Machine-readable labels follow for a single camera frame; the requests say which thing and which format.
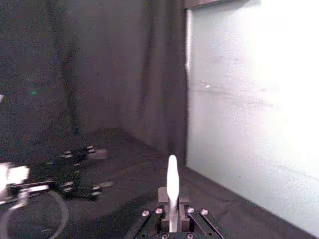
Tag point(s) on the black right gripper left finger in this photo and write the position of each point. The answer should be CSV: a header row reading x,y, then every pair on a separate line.
x,y
163,199

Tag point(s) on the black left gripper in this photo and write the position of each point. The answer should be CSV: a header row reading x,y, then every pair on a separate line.
x,y
53,174

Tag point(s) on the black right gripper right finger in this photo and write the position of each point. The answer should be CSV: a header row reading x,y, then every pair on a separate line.
x,y
183,199

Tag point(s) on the black table cloth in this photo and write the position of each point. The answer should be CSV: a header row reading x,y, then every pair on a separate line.
x,y
124,211

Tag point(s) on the dark hanging curtain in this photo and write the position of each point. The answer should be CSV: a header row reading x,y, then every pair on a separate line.
x,y
112,62

